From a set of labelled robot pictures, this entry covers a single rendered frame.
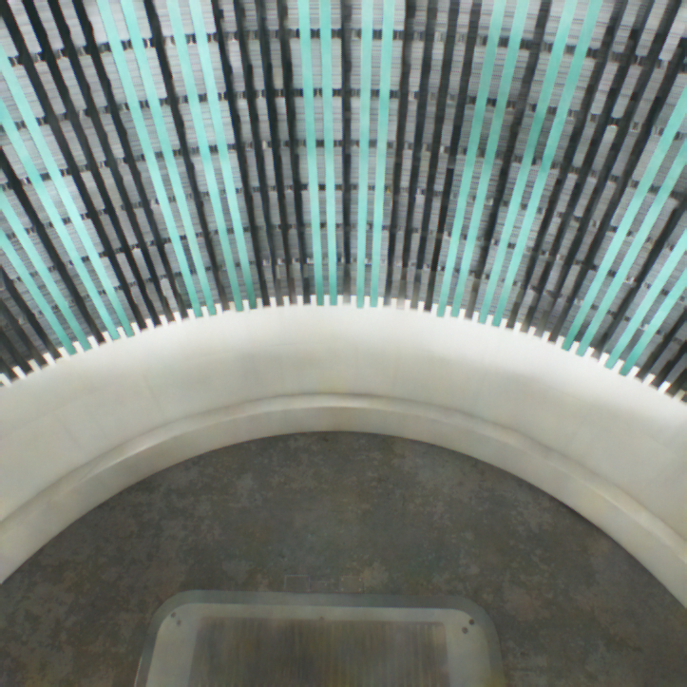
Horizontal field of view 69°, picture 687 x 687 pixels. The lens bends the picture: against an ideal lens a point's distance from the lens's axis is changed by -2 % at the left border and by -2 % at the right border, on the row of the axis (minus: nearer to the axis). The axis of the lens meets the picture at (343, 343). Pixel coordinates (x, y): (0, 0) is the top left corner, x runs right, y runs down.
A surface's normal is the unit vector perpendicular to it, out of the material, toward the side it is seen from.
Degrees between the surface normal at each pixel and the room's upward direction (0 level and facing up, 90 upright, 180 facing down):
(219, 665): 0
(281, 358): 90
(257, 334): 90
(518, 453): 90
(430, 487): 0
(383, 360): 90
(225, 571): 0
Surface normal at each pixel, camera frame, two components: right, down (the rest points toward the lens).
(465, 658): 0.00, -0.65
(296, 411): 0.10, 0.75
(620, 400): -0.61, 0.60
